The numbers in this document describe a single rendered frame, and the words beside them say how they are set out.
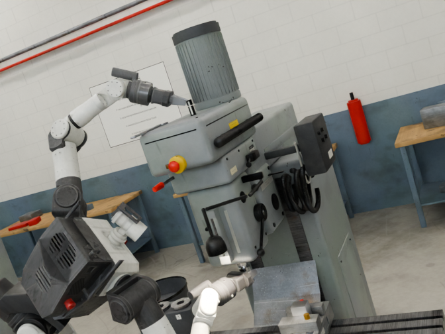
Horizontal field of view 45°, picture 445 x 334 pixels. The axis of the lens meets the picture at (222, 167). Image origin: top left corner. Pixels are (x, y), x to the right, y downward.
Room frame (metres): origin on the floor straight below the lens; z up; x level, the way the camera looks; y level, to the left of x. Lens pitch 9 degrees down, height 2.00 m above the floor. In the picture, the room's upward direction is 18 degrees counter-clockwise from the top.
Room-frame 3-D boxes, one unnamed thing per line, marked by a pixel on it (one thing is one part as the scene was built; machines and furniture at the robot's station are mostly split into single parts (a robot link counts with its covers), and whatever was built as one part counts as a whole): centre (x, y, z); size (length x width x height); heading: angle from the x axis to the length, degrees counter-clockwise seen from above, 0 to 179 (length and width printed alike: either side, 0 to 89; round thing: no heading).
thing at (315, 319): (1.90, -0.09, 1.03); 0.15 x 0.06 x 0.04; 65
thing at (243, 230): (2.03, 0.04, 1.47); 0.21 x 0.19 x 0.32; 64
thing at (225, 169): (2.06, 0.02, 1.68); 0.34 x 0.24 x 0.10; 154
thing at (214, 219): (1.92, 0.09, 1.45); 0.04 x 0.04 x 0.21; 64
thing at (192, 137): (2.04, 0.03, 1.81); 0.47 x 0.26 x 0.16; 154
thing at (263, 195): (2.20, -0.05, 1.47); 0.24 x 0.19 x 0.26; 64
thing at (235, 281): (1.96, 0.11, 1.23); 0.13 x 0.12 x 0.10; 42
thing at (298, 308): (1.95, -0.12, 1.05); 0.06 x 0.05 x 0.06; 65
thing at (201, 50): (2.25, -0.07, 2.05); 0.20 x 0.20 x 0.32
